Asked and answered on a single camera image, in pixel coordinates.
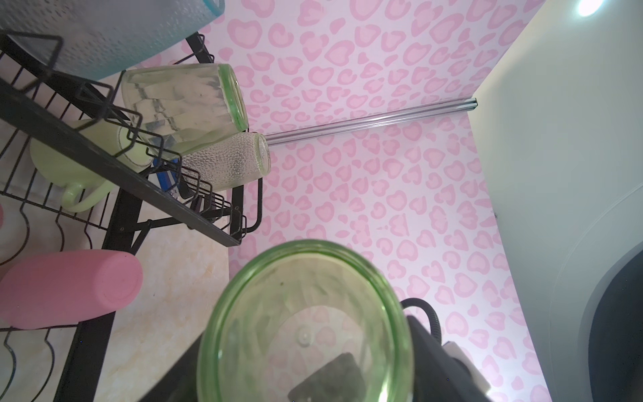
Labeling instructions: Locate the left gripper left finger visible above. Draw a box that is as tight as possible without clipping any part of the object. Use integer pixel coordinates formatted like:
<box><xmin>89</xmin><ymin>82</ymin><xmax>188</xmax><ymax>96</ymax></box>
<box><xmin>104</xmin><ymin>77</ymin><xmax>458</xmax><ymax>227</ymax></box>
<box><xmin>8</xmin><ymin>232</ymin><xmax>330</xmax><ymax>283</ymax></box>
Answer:
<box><xmin>139</xmin><ymin>336</ymin><xmax>202</xmax><ymax>402</ymax></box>

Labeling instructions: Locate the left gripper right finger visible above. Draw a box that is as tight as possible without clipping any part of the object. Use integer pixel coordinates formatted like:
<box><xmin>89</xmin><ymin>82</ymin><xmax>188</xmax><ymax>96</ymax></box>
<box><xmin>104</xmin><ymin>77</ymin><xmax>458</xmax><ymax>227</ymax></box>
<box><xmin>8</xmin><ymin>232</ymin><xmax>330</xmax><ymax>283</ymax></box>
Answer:
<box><xmin>407</xmin><ymin>316</ymin><xmax>489</xmax><ymax>402</ymax></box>

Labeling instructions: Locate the bright green transparent cup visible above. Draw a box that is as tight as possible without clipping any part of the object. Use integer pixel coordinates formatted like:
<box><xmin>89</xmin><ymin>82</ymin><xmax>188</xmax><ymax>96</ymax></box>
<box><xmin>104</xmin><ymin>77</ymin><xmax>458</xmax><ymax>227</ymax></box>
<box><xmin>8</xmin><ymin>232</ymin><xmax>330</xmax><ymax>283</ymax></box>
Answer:
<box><xmin>196</xmin><ymin>240</ymin><xmax>414</xmax><ymax>401</ymax></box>

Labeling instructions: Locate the solid pink plastic cup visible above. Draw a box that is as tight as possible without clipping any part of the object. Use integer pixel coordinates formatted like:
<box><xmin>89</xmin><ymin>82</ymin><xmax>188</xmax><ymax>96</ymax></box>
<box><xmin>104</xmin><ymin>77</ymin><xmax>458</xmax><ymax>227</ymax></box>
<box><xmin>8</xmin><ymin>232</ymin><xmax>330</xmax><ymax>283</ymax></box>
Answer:
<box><xmin>1</xmin><ymin>250</ymin><xmax>143</xmax><ymax>330</ymax></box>

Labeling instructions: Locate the white mug green handle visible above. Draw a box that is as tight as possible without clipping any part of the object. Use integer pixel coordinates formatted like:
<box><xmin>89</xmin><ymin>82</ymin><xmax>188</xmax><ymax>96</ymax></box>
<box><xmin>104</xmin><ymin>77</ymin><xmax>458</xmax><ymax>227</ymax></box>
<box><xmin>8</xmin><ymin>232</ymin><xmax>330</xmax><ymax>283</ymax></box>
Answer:
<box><xmin>28</xmin><ymin>119</ymin><xmax>154</xmax><ymax>214</ymax></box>

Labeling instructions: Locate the pale green frosted cup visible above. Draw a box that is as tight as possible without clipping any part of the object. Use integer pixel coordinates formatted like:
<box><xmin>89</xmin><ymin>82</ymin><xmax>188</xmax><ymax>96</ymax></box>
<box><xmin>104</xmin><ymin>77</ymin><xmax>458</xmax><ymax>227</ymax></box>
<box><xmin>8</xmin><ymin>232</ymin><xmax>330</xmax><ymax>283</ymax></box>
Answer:
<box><xmin>183</xmin><ymin>132</ymin><xmax>271</xmax><ymax>192</ymax></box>

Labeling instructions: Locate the light green transparent cup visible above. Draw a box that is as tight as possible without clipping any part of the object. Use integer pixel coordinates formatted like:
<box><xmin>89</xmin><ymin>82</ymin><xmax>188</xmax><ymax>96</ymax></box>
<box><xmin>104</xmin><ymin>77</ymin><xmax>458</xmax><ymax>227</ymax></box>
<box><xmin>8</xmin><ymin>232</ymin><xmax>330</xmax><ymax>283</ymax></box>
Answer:
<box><xmin>121</xmin><ymin>64</ymin><xmax>249</xmax><ymax>156</ymax></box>

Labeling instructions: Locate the teal textured plastic cup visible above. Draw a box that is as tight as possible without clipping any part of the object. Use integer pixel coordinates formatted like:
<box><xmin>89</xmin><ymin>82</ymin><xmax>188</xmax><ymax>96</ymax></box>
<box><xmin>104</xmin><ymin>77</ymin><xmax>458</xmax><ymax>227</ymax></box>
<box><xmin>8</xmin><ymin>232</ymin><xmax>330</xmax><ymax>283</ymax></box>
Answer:
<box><xmin>1</xmin><ymin>0</ymin><xmax>225</xmax><ymax>80</ymax></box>

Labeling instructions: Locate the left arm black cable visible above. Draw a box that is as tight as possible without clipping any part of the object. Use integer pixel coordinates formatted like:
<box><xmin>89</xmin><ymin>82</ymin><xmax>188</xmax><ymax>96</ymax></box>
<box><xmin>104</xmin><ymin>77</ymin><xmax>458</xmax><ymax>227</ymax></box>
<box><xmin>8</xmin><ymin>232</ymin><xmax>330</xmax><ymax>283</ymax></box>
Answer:
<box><xmin>399</xmin><ymin>297</ymin><xmax>443</xmax><ymax>346</ymax></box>

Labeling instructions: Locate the black wire dish rack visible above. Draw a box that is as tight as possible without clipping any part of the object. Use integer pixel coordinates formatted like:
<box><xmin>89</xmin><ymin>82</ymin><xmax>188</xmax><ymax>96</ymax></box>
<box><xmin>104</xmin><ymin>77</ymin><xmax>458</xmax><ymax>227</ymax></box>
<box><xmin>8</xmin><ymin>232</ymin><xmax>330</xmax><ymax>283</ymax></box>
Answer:
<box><xmin>0</xmin><ymin>29</ymin><xmax>265</xmax><ymax>402</ymax></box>

